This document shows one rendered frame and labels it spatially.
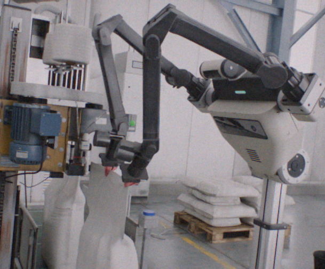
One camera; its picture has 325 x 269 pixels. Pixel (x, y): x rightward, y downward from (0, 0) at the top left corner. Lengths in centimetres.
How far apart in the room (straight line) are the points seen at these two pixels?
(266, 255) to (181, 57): 537
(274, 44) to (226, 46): 669
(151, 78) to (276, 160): 62
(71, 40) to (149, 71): 61
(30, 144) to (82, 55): 43
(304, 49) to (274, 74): 731
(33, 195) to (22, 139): 310
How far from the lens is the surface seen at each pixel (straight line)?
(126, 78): 574
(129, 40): 169
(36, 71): 419
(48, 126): 168
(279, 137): 150
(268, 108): 146
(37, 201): 484
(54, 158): 197
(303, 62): 854
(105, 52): 166
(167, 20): 116
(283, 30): 770
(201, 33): 120
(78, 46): 177
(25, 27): 200
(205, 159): 717
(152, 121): 132
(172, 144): 679
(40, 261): 268
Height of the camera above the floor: 135
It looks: 3 degrees down
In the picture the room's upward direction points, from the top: 6 degrees clockwise
